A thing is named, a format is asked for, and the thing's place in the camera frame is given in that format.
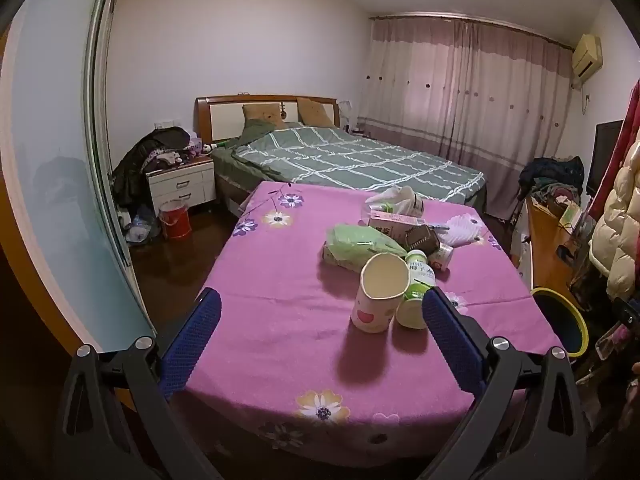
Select white puffer jacket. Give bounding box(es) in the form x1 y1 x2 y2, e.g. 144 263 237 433
589 130 640 301

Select red bucket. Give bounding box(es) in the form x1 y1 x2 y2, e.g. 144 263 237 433
159 199 192 240

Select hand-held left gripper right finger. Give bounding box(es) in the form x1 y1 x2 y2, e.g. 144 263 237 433
421 287 588 480

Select green checked duvet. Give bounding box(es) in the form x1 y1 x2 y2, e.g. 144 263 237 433
215 125 486 206

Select frosted sliding wardrobe door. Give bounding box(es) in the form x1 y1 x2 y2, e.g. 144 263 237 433
0 0 156 356

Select red jacket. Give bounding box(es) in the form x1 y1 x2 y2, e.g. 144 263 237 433
587 80 640 221

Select brown crumpled wrapper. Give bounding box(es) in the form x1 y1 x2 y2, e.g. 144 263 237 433
405 225 441 253

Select navy bin yellow rim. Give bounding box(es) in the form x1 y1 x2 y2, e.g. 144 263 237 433
530 287 588 358

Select wooden bed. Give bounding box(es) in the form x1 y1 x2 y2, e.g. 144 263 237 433
195 95 488 216

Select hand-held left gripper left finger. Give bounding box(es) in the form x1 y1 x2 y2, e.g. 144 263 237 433
52 287 223 480

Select white crumpled paper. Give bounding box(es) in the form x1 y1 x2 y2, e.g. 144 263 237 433
435 214 483 248

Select green plastic bag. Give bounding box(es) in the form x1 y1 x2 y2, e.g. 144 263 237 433
322 224 408 273

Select clear plastic bottles pile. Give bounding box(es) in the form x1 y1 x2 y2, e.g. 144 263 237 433
122 207 161 243

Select cream air conditioner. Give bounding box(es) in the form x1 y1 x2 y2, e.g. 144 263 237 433
571 34 603 78

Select dark clothes pile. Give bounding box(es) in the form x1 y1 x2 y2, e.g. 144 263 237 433
111 127 193 208

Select brown pillow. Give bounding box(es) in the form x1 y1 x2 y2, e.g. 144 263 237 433
242 103 286 126
296 98 336 127

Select white paper cup pink hearts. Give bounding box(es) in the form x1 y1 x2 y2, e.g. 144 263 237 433
351 253 408 333

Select mixed clothes heap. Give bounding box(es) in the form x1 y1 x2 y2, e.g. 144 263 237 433
517 156 586 211

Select white nightstand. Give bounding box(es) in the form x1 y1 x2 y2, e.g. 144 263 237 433
146 155 216 211

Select pink beige curtain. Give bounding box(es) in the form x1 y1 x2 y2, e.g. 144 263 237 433
357 16 573 221

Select white crumpled tissue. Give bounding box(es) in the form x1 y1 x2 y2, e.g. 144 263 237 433
365 186 416 206

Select small white printed cup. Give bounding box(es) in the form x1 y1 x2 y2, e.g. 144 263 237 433
426 243 455 271

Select black television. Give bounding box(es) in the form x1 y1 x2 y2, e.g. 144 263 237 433
586 120 625 198

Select pink white drink carton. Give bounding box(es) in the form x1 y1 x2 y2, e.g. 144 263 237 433
369 211 426 231

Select wooden desk cabinet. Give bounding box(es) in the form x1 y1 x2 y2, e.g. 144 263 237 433
512 195 596 306

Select white bottle large green label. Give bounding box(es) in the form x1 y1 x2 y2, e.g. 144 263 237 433
395 251 435 331

